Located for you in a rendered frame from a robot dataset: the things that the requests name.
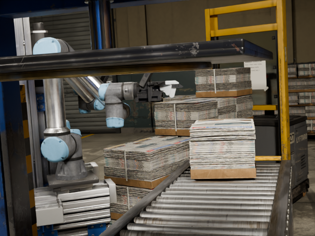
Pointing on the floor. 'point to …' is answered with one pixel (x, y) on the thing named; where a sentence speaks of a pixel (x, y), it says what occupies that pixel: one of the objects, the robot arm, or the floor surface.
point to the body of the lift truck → (296, 160)
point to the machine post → (12, 149)
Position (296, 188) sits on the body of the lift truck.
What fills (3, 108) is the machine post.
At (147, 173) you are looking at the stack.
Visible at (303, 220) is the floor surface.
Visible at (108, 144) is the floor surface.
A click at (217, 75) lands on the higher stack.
